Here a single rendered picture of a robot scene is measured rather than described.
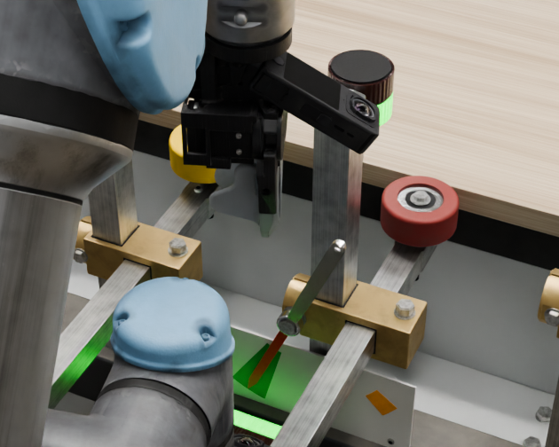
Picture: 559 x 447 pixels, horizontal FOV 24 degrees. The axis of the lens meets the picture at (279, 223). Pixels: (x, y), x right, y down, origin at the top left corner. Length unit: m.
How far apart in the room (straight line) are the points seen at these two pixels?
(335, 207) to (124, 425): 0.47
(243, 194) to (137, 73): 0.66
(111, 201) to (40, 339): 0.87
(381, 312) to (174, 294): 0.47
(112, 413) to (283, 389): 0.61
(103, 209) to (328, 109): 0.38
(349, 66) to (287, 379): 0.36
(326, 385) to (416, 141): 0.35
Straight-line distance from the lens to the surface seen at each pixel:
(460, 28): 1.63
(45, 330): 0.46
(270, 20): 0.99
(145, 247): 1.35
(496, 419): 1.51
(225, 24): 0.99
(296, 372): 1.34
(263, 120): 1.04
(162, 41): 0.45
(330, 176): 1.17
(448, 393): 1.53
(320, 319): 1.27
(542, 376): 1.54
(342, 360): 1.22
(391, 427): 1.34
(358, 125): 1.04
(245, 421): 1.38
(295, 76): 1.03
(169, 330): 0.79
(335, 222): 1.19
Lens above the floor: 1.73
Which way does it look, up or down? 39 degrees down
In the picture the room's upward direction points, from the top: straight up
